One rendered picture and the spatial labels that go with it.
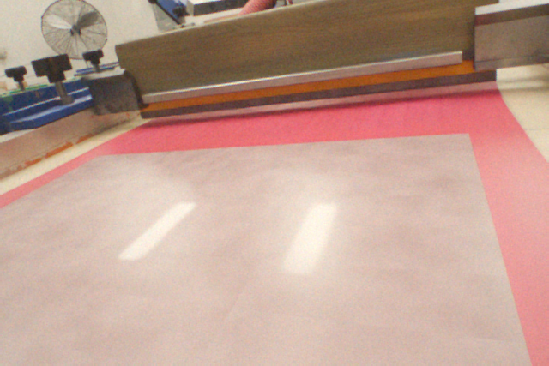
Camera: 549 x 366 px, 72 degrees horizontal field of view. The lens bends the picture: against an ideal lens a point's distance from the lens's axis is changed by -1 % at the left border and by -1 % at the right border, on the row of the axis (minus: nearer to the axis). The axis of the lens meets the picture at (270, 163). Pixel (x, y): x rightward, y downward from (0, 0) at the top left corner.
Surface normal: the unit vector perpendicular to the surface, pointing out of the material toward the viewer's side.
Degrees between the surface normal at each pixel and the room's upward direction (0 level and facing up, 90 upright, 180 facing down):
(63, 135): 90
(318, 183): 0
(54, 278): 0
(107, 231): 0
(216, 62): 90
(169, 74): 90
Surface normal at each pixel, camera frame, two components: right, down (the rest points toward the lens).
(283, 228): -0.19, -0.91
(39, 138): 0.92, -0.04
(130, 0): -0.35, 0.40
